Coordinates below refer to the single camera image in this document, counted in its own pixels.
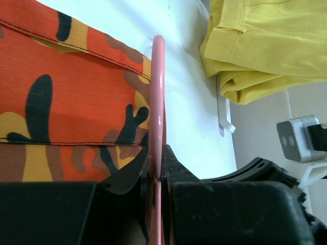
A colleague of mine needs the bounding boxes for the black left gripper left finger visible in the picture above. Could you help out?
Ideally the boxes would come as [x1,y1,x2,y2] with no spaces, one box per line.
[1,144,153,244]

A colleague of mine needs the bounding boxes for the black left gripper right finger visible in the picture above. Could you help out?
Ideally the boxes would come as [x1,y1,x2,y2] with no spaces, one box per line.
[162,145,315,244]

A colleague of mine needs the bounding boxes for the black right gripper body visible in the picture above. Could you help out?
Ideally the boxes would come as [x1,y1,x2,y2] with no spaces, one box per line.
[202,157,326,244]

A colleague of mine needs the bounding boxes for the pink wire hanger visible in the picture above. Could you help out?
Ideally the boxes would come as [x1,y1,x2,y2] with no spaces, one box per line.
[149,35,165,244]

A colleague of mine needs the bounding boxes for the orange camouflage trousers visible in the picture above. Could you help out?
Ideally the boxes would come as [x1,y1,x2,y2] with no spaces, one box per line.
[1,1,151,182]

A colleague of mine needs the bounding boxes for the yellow garment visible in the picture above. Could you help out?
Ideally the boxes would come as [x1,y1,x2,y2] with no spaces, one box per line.
[200,1,326,105]

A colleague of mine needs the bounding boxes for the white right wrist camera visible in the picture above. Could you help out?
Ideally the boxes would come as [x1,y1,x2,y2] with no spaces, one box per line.
[275,114,327,189]

